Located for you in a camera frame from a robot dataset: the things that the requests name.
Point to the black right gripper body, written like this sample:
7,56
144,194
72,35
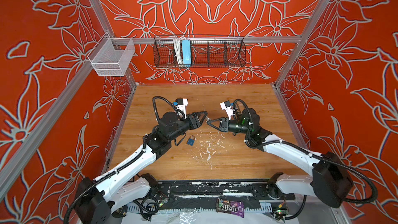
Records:
231,126

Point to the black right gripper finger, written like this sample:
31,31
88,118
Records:
216,120
216,124

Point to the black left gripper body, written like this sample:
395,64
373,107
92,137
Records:
192,126

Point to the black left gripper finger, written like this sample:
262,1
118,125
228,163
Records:
200,115
201,121

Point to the blue padlock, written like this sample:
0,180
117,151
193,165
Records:
191,140

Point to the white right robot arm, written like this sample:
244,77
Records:
327,178

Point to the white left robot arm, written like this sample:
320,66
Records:
96,199

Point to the blue white box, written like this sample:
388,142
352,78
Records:
186,52

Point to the purple candy bag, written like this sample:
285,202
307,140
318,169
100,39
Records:
230,207

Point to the clear plastic sheet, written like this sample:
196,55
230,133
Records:
190,217

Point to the clear mesh basket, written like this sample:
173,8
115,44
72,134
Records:
109,58

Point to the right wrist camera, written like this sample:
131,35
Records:
228,107

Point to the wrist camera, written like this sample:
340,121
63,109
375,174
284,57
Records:
181,104
228,107

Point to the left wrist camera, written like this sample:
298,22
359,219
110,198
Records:
181,104

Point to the black wire basket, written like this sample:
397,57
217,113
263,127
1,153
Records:
207,51

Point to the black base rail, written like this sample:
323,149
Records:
202,194

